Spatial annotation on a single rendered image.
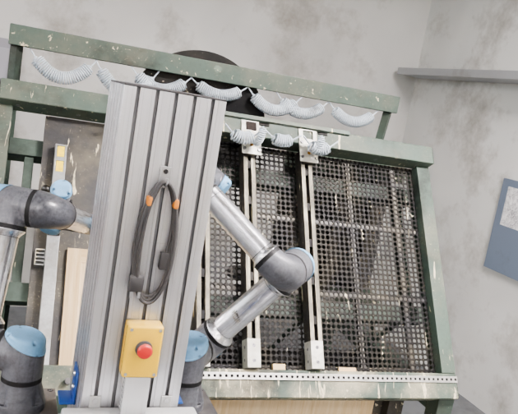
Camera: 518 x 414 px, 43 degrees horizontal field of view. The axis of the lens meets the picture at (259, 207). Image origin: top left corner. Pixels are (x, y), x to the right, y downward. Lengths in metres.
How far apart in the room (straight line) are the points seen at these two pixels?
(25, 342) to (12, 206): 0.40
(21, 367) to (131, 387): 0.45
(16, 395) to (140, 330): 0.57
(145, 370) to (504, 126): 4.30
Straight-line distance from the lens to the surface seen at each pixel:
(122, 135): 1.56
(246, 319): 2.18
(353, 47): 6.33
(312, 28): 6.15
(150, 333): 1.64
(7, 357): 2.05
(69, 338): 2.80
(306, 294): 3.10
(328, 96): 3.87
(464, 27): 6.23
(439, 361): 3.41
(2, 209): 2.07
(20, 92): 3.06
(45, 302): 2.80
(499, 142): 5.56
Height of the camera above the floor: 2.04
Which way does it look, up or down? 9 degrees down
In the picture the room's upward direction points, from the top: 10 degrees clockwise
